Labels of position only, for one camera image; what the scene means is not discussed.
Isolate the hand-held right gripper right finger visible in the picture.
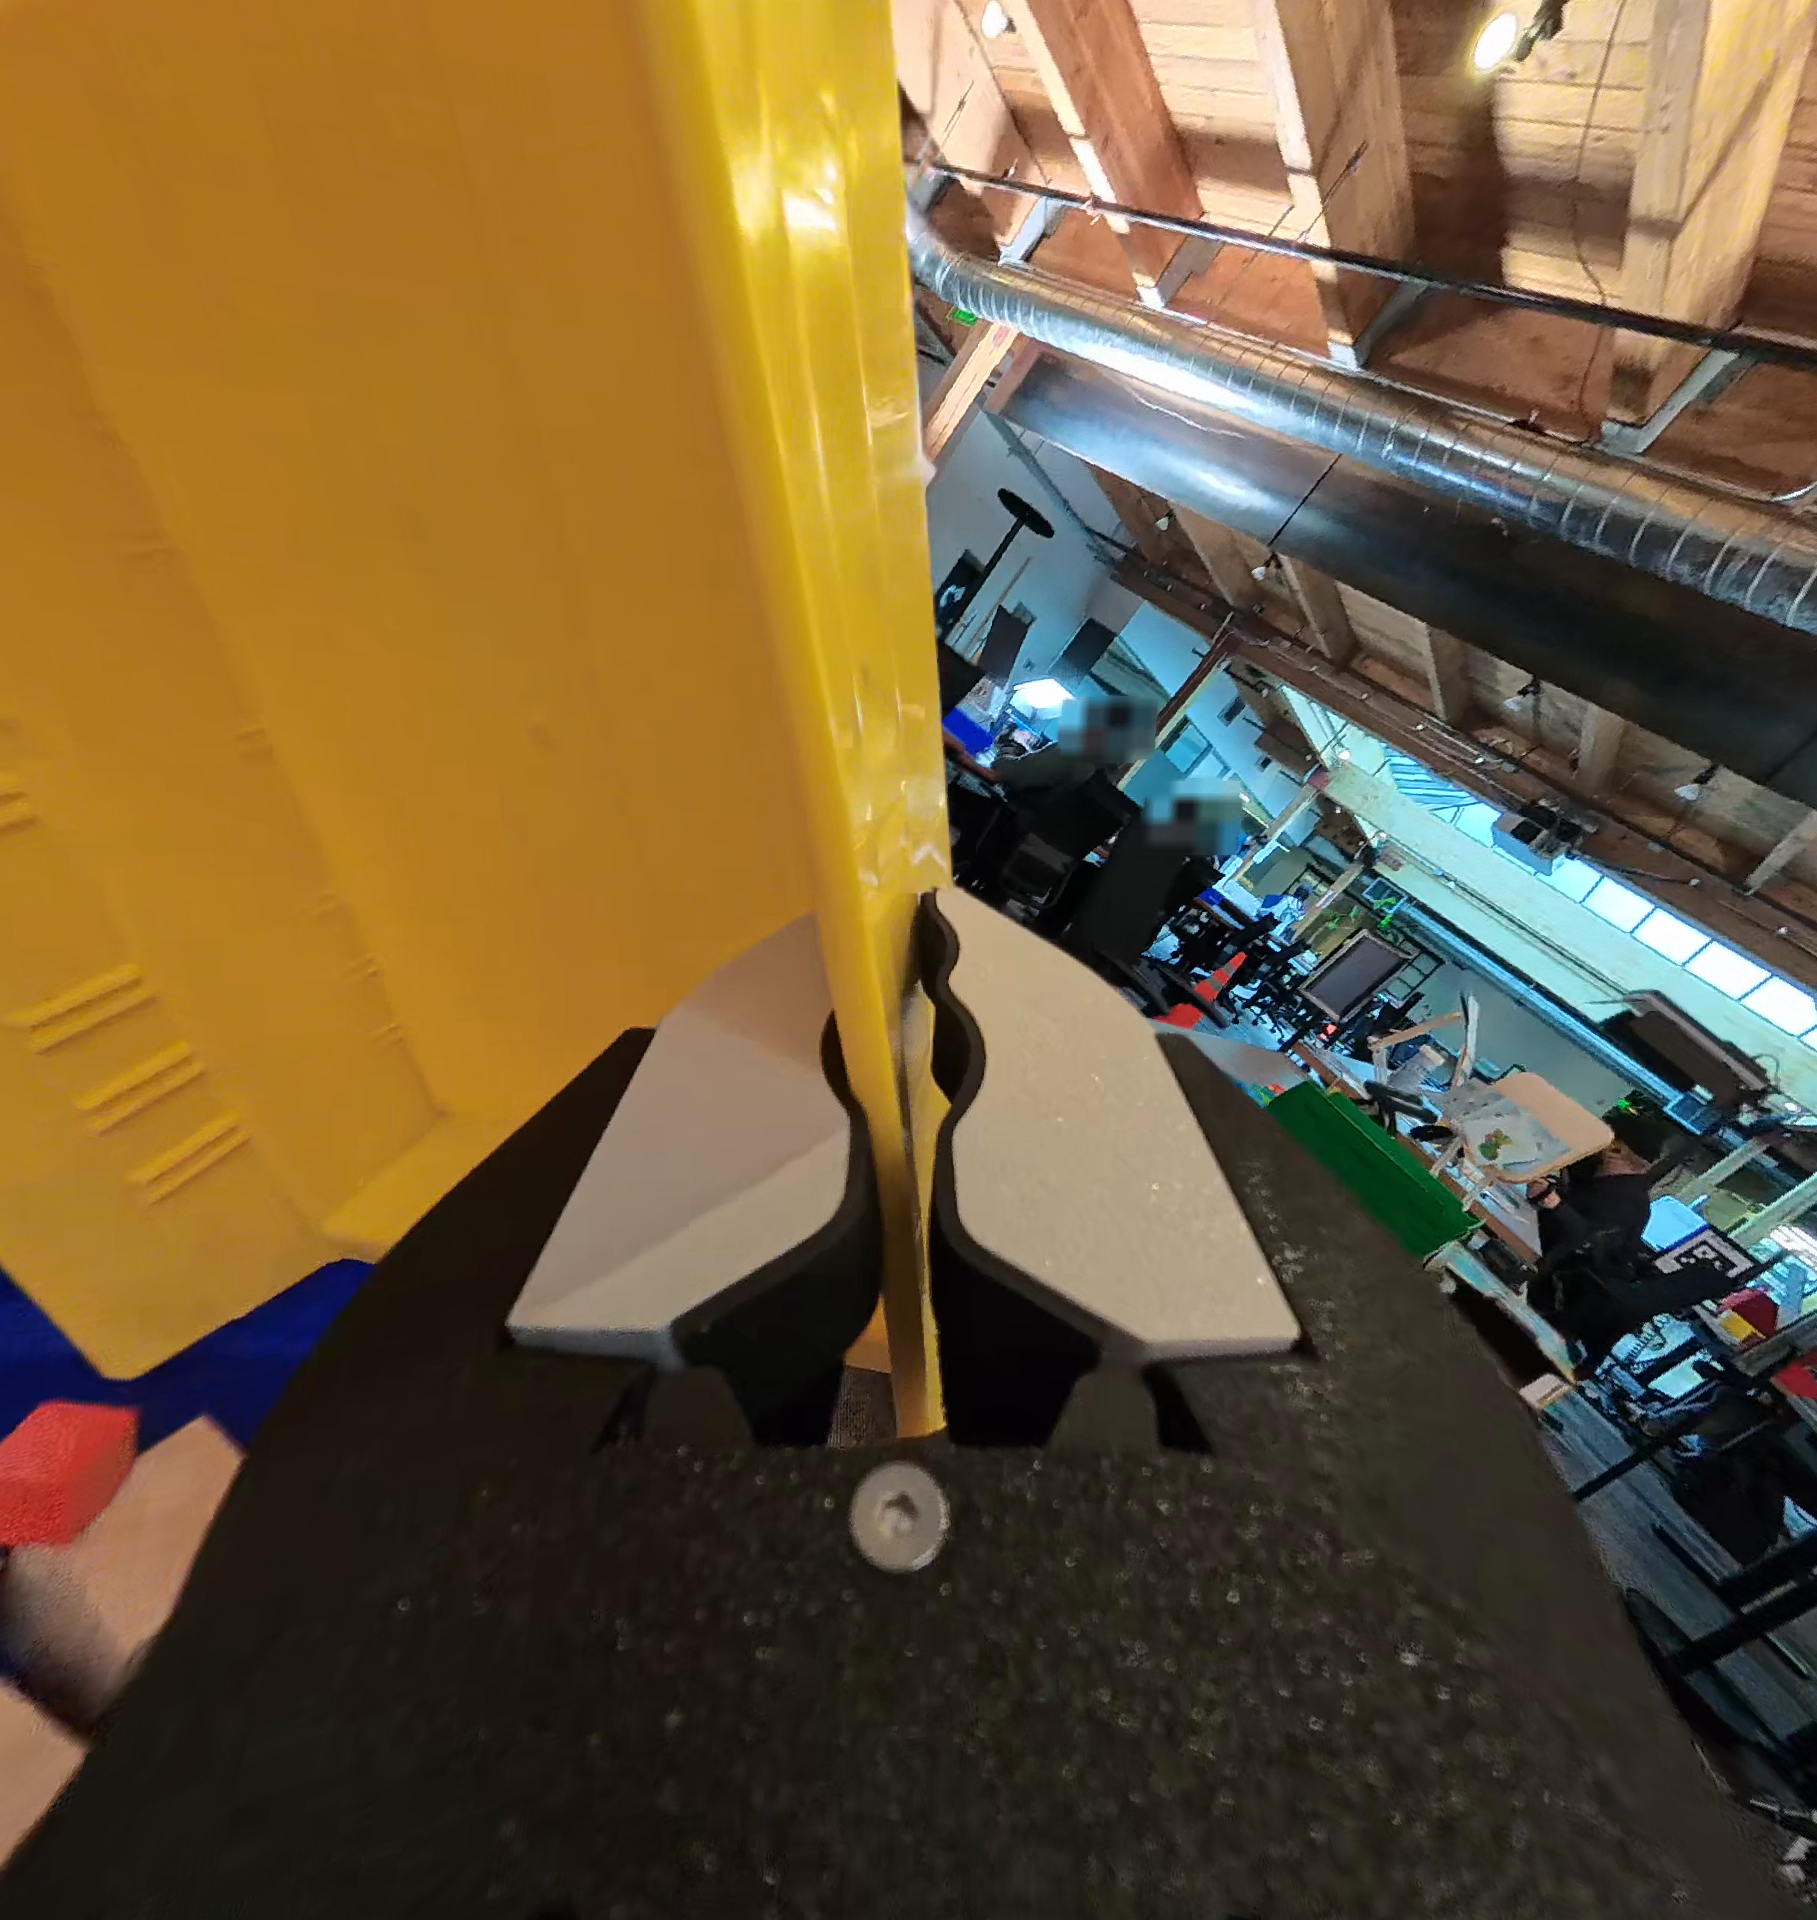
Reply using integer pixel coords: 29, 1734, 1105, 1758
919, 888, 1300, 1449

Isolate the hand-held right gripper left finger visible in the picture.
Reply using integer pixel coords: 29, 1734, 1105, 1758
506, 912, 883, 1449

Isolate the yellow plastic bin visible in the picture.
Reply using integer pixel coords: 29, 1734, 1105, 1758
0, 0, 954, 1436

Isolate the blue plastic bin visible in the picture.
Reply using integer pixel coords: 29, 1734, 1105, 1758
0, 1211, 377, 1713

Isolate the pile of wooden coloured cubes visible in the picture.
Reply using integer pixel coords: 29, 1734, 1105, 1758
0, 1403, 249, 1894

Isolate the green plastic bin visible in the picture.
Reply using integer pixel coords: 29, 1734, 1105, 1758
1264, 1082, 1481, 1264

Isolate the black monitor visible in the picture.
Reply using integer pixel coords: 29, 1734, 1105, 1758
1297, 929, 1424, 1025

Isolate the wooden document holder stand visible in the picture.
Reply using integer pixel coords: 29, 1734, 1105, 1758
1441, 1067, 1617, 1205

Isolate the silver ventilation duct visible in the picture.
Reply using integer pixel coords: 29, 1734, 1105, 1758
909, 223, 1817, 652

